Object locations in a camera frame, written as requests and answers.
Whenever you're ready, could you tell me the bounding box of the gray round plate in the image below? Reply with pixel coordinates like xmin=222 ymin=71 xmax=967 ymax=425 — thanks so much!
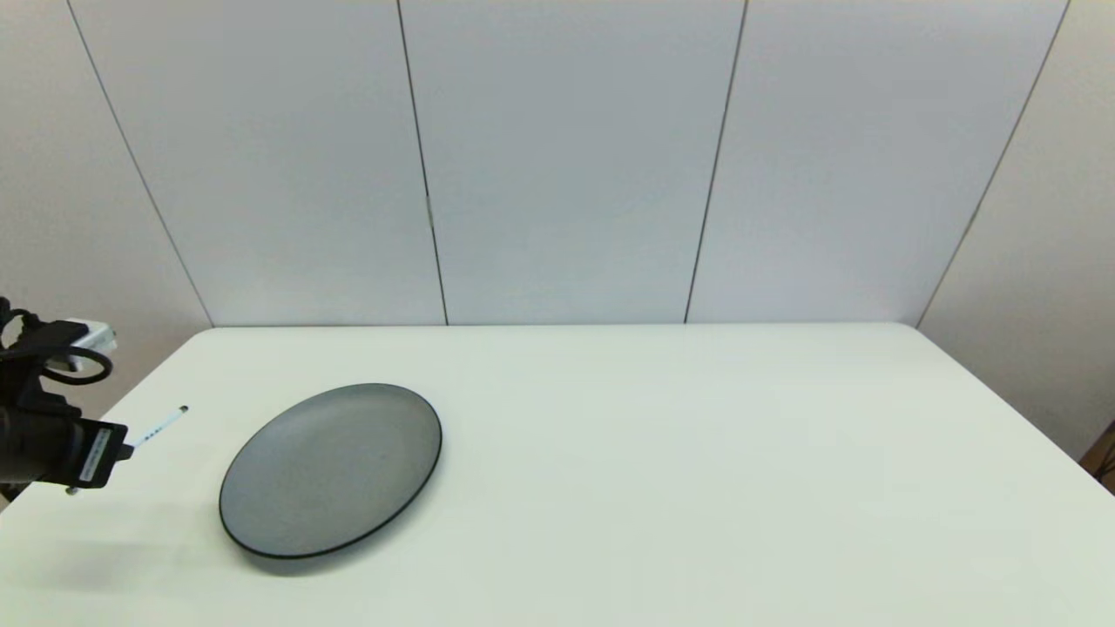
xmin=219 ymin=382 xmax=443 ymax=560

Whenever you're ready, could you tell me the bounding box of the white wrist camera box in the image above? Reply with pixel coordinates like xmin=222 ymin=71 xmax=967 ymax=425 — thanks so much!
xmin=63 ymin=320 xmax=118 ymax=352

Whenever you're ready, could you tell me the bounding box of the white pen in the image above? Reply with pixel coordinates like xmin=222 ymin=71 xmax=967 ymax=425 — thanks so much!
xmin=66 ymin=405 xmax=190 ymax=497

